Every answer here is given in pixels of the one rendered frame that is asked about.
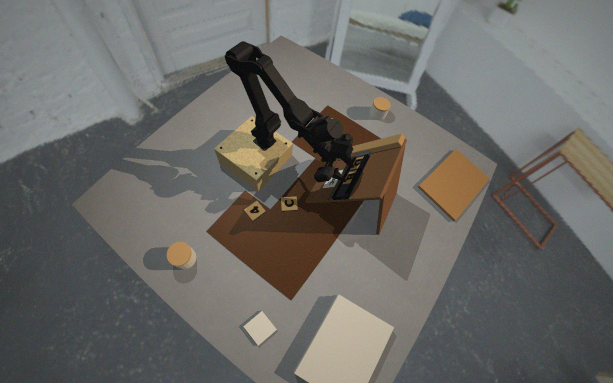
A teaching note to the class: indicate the beige cylindrical container with brown lid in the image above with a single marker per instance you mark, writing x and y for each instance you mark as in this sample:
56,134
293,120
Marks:
181,255
380,108

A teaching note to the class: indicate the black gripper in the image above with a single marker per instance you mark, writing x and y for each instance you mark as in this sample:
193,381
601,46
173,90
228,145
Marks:
327,172

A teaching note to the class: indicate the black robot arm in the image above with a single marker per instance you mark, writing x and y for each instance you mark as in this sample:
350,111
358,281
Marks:
242,61

